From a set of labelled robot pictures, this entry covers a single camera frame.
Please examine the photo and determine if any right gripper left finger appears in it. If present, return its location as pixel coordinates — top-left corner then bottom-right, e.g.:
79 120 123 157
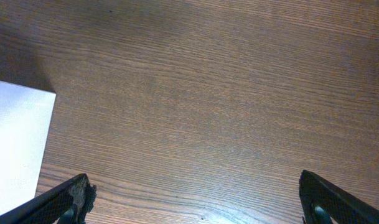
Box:
0 174 96 224

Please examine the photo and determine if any white box pink interior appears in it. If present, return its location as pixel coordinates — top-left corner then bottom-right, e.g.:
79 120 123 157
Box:
0 81 56 215

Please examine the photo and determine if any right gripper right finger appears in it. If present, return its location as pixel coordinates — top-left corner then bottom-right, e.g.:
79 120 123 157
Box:
299 170 379 224

